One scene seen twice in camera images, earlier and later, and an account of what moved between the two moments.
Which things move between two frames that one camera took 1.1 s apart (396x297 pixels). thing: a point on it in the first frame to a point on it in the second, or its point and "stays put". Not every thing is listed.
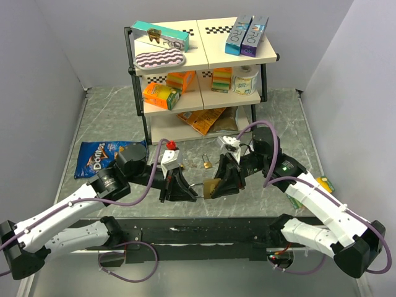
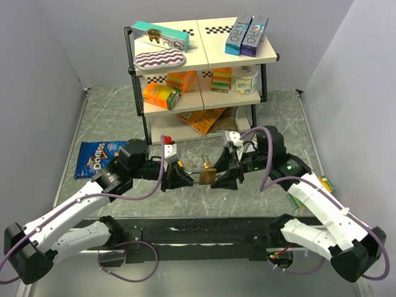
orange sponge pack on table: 323,182 stays put
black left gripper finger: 177,198 to 172,184
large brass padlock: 210,187 to 207,176
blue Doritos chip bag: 96,156 stays put
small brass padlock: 206,164 stays put
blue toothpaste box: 232,45 stays put
